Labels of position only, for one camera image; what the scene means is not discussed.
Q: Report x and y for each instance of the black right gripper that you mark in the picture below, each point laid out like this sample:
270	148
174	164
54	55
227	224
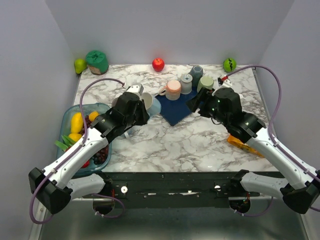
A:
193	103

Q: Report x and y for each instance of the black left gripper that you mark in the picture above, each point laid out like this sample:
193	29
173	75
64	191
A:
144	115

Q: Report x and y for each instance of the light blue faceted mug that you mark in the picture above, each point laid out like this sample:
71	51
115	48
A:
152	105

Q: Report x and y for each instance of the grey mug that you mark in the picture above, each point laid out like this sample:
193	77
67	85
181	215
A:
186	83

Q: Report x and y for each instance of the light green mug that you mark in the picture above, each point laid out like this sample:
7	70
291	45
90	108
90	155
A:
205	82

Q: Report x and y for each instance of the pink ceramic mug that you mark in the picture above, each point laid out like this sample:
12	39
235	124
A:
172	90

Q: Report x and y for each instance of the blue white gradient mug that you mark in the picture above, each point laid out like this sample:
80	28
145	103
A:
128	133

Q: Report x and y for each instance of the purple ceramic mug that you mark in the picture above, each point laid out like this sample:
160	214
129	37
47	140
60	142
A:
114	102

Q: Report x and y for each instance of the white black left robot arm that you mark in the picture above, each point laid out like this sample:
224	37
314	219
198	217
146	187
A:
51	185

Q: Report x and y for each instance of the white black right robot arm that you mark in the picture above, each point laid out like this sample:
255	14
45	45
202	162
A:
298	188

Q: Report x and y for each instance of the dark teal mug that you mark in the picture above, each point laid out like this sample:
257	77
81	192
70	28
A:
196	72

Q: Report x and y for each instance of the dark blue mat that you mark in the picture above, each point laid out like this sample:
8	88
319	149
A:
175	111

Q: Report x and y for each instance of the small yellow toy lemon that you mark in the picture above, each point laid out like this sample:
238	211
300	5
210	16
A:
92	116

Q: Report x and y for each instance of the orange snack bag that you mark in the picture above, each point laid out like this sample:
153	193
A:
243	146

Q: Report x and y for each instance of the red toy apple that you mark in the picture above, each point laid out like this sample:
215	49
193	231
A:
158	64

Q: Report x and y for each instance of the dark red toy grapes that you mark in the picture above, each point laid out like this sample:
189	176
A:
101	156

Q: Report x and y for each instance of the yellow toy mango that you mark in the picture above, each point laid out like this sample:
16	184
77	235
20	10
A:
76	123

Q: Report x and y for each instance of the teal plastic fruit bin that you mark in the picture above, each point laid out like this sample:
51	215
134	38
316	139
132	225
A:
65	131

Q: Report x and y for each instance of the red toy dragon fruit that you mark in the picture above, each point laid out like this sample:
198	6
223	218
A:
86	164

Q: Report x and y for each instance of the green toy pear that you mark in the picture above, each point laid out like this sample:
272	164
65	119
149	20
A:
80	65

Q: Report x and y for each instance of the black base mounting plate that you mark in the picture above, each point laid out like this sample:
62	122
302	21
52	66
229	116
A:
163	190

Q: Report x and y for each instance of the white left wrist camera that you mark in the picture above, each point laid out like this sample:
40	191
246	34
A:
136	89

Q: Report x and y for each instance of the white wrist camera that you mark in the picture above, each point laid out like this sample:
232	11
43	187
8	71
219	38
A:
224	82
136	89

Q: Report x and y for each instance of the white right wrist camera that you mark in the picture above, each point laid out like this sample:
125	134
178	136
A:
224	82

